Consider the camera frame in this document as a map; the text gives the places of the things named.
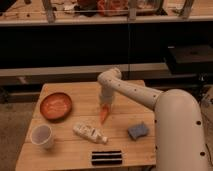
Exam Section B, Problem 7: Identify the orange pepper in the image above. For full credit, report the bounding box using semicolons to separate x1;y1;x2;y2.
100;105;110;123

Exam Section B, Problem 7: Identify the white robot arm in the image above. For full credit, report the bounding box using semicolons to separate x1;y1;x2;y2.
97;68;208;171

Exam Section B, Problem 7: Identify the white plastic bottle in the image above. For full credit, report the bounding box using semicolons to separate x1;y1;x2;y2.
73;123;108;144

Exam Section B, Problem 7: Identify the blue sponge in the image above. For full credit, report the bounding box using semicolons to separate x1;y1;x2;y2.
127;123;149;141

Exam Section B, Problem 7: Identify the orange bowl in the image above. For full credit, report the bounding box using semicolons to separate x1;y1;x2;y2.
40;92;72;120

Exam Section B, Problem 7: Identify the wooden table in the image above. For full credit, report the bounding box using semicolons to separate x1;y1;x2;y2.
16;82;156;171

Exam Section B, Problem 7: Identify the black striped block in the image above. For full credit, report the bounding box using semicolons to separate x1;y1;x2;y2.
91;151;123;165

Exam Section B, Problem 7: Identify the white cup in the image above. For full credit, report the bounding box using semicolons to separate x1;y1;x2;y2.
30;124;54;149

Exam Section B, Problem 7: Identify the black box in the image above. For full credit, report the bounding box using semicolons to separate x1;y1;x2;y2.
165;45;213;74

